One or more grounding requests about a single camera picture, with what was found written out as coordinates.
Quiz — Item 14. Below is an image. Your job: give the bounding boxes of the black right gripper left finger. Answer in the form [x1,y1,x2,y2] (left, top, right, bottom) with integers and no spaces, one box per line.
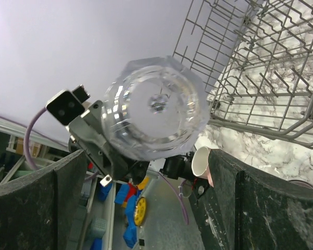
[0,150,87,249]

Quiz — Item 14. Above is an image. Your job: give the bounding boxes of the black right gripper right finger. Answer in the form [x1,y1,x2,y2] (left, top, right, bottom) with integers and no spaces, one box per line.
[189,149,313,249]

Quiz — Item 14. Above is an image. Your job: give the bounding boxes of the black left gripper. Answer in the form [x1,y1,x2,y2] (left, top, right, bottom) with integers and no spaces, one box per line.
[67,101,149,182]

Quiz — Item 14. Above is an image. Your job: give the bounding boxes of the pink mug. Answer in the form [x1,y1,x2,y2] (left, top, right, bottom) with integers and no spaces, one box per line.
[191,146,214,187]

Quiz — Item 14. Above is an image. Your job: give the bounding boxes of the clear octagonal glass tumbler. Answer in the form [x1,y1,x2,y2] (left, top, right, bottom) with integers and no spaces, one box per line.
[101,56,209,161]

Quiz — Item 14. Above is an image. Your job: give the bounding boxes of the purple glass mug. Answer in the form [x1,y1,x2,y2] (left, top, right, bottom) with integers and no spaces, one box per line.
[289,180,313,189]

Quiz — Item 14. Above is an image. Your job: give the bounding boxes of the blue toy blocks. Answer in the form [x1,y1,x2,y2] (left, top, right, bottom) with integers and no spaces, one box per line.
[88,177,152,249]

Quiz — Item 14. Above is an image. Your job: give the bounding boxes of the yellow toy wheel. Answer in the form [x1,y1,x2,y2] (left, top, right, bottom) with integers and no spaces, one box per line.
[134,197,147,227]

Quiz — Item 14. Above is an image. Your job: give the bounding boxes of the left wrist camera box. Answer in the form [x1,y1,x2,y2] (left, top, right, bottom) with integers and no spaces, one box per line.
[45,90,85,126]

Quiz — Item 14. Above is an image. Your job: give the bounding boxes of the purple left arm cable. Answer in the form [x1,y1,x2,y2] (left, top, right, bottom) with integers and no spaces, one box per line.
[0,106,49,171]

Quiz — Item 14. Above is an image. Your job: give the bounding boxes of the grey wire dish rack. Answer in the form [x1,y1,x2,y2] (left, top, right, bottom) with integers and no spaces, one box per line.
[173,1,313,149]

